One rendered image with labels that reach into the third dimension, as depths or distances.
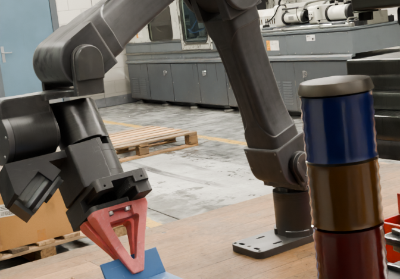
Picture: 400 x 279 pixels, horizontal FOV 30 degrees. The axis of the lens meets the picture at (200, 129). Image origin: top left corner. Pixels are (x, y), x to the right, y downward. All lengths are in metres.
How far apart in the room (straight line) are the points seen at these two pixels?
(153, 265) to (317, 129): 0.48
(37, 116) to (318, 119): 0.49
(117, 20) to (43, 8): 11.00
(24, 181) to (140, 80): 11.07
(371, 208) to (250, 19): 0.63
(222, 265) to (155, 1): 0.37
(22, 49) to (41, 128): 10.92
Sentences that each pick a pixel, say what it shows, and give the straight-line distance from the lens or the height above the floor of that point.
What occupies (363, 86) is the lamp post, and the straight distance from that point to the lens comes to 0.38.
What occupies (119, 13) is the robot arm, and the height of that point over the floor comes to 1.25.
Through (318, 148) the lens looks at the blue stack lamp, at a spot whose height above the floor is 1.16.
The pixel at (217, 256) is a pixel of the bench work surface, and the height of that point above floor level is 0.90.
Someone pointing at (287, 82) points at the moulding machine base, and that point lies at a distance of 8.47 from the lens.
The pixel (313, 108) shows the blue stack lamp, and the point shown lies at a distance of 0.38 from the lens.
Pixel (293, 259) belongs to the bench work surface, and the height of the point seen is 0.90.
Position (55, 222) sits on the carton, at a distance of 4.21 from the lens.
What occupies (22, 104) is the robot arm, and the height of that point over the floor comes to 1.17.
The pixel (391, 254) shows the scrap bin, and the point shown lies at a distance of 0.96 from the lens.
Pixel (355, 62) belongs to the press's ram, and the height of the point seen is 1.18.
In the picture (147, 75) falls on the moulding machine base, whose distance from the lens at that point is 11.58.
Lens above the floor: 1.24
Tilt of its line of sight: 8 degrees down
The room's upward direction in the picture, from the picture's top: 7 degrees counter-clockwise
